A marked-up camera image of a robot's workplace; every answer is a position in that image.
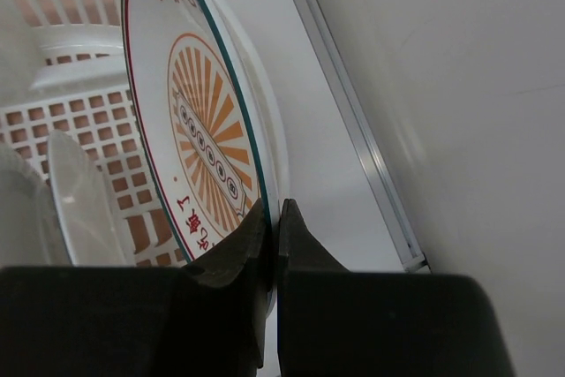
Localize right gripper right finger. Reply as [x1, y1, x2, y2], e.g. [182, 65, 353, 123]
[277, 200, 514, 376]

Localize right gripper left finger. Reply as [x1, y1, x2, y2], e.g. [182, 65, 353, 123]
[1, 202, 270, 376]

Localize white and pink dish rack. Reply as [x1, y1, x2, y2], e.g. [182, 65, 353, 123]
[1, 0, 185, 266]

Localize plate with orange sunburst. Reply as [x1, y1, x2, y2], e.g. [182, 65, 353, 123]
[120, 0, 292, 316]

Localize plate with red characters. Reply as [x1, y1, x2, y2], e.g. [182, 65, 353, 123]
[1, 143, 72, 268]

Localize aluminium rail right side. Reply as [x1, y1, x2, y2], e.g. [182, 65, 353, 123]
[293, 0, 430, 274]

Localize green rimmed white plate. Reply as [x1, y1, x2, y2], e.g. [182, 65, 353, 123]
[47, 130, 135, 267]

